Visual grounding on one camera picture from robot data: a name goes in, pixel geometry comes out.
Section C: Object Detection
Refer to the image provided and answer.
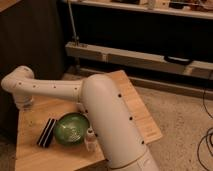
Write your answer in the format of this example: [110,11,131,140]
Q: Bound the upper wooden shelf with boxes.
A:
[61,0,213,20]

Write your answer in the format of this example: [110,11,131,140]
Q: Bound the small white bottle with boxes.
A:
[84,128,97,152]

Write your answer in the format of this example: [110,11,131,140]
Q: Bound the wooden beam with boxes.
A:
[65,42,213,79]

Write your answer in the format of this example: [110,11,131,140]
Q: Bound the metal pole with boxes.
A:
[67,0,79,46]

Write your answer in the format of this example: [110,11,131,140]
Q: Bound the green glass bowl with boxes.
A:
[53,112,90,146]

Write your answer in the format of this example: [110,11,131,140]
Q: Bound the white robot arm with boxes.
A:
[1,66,159,171]

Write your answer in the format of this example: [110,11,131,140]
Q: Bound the black cables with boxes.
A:
[196,71,213,171]

